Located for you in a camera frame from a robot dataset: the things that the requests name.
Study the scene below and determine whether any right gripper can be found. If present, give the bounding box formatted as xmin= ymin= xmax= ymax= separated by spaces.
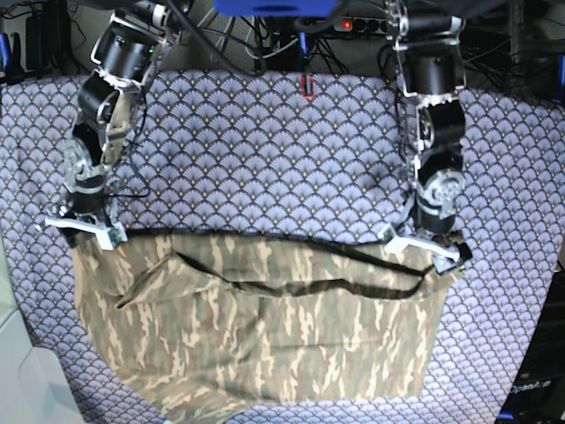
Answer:
xmin=36 ymin=188 xmax=128 ymax=251

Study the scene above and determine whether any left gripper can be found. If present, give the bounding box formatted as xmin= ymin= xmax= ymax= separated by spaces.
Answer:
xmin=381 ymin=207 xmax=471 ymax=275

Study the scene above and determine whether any camouflage T-shirt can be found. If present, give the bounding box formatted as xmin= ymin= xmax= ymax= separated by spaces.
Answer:
xmin=72 ymin=234 xmax=463 ymax=423

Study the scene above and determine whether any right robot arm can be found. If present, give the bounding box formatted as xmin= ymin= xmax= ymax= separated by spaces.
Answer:
xmin=44 ymin=1 xmax=179 ymax=251

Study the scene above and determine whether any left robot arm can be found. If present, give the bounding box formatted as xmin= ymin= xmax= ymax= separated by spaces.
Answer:
xmin=384 ymin=1 xmax=471 ymax=274

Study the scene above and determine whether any blue clamp left edge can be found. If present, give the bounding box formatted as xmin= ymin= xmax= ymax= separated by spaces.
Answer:
xmin=1 ymin=33 xmax=24 ymax=85

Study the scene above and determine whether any blue clamp edge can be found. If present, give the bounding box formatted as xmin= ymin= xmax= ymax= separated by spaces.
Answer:
xmin=1 ymin=33 xmax=24 ymax=85
xmin=552 ymin=55 xmax=565 ymax=105

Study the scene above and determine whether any purple fan-pattern table cloth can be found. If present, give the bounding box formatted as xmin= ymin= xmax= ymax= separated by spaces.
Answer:
xmin=1 ymin=72 xmax=564 ymax=423

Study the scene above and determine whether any red black table clamp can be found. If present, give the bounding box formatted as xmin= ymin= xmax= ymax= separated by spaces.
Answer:
xmin=300 ymin=74 xmax=314 ymax=99

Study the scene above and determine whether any light green cloth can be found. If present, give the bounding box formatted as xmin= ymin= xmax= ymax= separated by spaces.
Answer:
xmin=1 ymin=253 xmax=84 ymax=423

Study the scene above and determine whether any blue clamp right edge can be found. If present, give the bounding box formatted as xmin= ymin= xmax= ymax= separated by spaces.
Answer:
xmin=552 ymin=55 xmax=565 ymax=105

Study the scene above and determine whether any black OpenArm box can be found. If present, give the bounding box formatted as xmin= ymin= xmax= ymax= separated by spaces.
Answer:
xmin=496 ymin=271 xmax=564 ymax=423

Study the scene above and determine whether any black power strip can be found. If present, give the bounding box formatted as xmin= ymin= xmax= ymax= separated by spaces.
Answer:
xmin=332 ymin=17 xmax=387 ymax=34

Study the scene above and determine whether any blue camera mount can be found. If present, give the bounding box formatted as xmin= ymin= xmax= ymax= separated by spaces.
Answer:
xmin=214 ymin=0 xmax=337 ymax=17

